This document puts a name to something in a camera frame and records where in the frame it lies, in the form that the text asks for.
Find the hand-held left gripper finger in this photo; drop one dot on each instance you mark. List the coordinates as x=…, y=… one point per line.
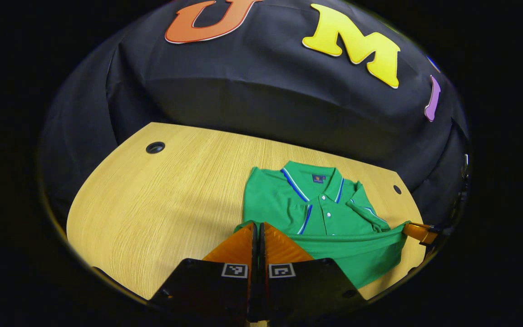
x=254, y=254
x=263, y=254

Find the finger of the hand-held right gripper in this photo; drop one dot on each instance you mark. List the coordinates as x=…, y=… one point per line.
x=420, y=231

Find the green T-shirt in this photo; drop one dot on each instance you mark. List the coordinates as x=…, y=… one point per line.
x=279, y=200

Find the round black table grommet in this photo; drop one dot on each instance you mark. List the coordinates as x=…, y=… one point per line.
x=397, y=189
x=155, y=147

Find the grey metal stand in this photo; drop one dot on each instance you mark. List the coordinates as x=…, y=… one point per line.
x=464, y=165

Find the black backdrop cloth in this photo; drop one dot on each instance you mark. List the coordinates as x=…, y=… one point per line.
x=266, y=104

